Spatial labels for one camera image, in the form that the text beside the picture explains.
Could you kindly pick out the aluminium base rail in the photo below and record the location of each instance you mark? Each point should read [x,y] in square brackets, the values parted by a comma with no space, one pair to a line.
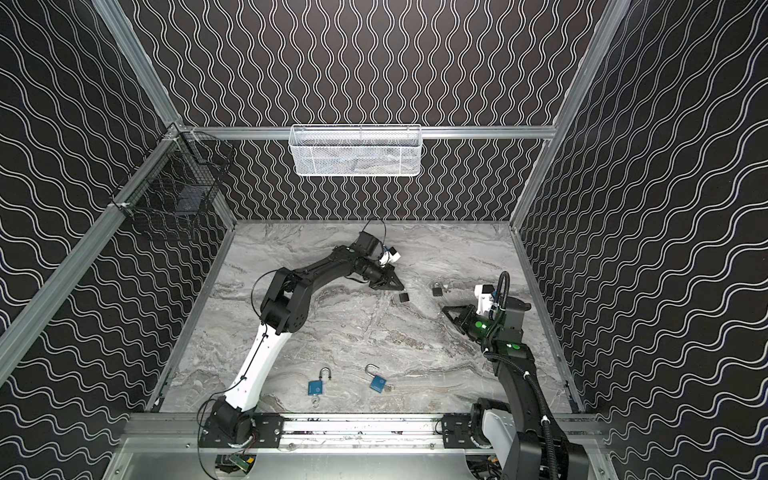
[311,433]

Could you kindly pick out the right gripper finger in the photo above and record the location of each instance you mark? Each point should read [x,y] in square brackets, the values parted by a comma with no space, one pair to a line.
[458,311]
[462,323]

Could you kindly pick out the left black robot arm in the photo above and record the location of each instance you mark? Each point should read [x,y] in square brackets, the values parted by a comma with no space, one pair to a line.
[283,311]

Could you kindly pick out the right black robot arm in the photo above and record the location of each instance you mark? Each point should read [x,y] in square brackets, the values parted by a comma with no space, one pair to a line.
[520,432]

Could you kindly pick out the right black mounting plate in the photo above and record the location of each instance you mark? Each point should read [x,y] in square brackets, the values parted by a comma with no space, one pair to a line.
[457,432]

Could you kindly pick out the black wire mesh basket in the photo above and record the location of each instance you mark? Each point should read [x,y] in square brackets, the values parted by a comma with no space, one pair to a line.
[175,202]

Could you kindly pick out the blue padlock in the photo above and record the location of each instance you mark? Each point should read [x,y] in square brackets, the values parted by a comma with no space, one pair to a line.
[316,387]
[378,383]

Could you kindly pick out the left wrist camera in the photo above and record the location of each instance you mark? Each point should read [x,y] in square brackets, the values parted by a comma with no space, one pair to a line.
[389,255]

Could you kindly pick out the black mounting plate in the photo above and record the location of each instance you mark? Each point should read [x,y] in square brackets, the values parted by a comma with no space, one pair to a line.
[457,432]
[256,431]

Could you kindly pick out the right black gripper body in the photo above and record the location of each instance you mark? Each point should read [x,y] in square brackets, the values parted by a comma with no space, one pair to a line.
[462,319]

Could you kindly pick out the white wire mesh basket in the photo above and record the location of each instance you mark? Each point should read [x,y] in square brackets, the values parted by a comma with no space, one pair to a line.
[355,150]

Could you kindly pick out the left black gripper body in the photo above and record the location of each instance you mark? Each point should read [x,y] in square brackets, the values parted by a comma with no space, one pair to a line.
[380,275]

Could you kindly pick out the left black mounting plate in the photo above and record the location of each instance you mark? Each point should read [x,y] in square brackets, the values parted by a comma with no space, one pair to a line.
[256,431]

